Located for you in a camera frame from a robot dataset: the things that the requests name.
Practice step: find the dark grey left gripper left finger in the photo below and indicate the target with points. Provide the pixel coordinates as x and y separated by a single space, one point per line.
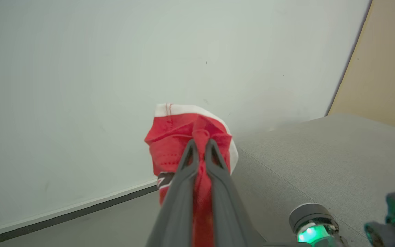
178 206

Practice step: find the red and white garment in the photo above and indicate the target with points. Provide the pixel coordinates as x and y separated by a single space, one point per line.
170 144

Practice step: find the dark grey skirting strip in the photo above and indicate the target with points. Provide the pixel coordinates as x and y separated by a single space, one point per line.
81 210

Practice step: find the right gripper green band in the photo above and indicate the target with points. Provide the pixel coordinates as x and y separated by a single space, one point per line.
312 223

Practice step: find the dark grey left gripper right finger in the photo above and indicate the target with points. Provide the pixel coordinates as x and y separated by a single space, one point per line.
226 209

